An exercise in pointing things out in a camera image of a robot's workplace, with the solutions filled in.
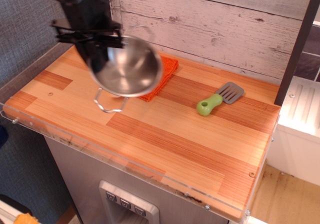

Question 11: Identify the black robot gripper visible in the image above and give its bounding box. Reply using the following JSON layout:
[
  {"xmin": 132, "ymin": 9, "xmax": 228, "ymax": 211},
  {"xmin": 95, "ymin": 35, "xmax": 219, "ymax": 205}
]
[{"xmin": 51, "ymin": 0, "xmax": 123, "ymax": 74}]

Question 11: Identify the stainless steel two-handled pot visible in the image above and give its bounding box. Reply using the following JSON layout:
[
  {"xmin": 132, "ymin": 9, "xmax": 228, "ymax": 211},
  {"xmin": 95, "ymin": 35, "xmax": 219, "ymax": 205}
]
[{"xmin": 88, "ymin": 25, "xmax": 164, "ymax": 114}]

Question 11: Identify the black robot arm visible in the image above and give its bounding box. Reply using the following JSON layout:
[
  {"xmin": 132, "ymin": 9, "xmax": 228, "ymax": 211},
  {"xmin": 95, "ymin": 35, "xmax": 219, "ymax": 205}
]
[{"xmin": 51, "ymin": 0, "xmax": 123, "ymax": 73}]

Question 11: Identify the orange woven towel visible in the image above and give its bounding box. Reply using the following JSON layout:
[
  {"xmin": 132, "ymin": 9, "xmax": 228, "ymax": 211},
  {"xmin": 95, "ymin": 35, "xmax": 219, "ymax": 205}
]
[{"xmin": 138, "ymin": 55, "xmax": 179, "ymax": 102}]

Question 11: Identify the clear acrylic front guard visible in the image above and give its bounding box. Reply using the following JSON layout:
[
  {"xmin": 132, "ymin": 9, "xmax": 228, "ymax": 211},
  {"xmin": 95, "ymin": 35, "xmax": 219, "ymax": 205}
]
[{"xmin": 3, "ymin": 100, "xmax": 255, "ymax": 222}]

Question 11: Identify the grey toy fridge cabinet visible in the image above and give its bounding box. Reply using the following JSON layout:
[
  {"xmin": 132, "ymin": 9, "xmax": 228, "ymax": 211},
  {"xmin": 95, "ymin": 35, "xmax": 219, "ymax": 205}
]
[{"xmin": 45, "ymin": 137, "xmax": 228, "ymax": 224}]

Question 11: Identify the green and grey toy spatula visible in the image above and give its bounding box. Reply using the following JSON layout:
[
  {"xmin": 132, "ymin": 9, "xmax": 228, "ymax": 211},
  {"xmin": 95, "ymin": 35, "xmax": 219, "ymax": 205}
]
[{"xmin": 196, "ymin": 81, "xmax": 245, "ymax": 116}]

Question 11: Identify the silver dispenser button panel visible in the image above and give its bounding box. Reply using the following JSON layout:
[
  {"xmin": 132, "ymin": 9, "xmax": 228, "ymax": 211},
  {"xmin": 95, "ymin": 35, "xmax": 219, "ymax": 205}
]
[{"xmin": 99, "ymin": 180, "xmax": 160, "ymax": 224}]

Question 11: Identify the yellow object bottom left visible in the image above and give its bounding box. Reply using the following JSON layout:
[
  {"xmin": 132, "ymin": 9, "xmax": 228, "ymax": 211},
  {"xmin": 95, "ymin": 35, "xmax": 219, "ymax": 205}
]
[{"xmin": 13, "ymin": 213, "xmax": 39, "ymax": 224}]

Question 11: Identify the white toy sink unit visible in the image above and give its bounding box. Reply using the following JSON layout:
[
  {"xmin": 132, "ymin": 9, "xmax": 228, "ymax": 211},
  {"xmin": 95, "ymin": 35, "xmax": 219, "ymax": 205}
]
[{"xmin": 266, "ymin": 20, "xmax": 320, "ymax": 186}]

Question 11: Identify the dark right shelf post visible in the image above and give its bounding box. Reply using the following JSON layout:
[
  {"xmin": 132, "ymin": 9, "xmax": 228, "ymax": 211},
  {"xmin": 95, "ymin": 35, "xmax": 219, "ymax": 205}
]
[{"xmin": 274, "ymin": 0, "xmax": 320, "ymax": 106}]

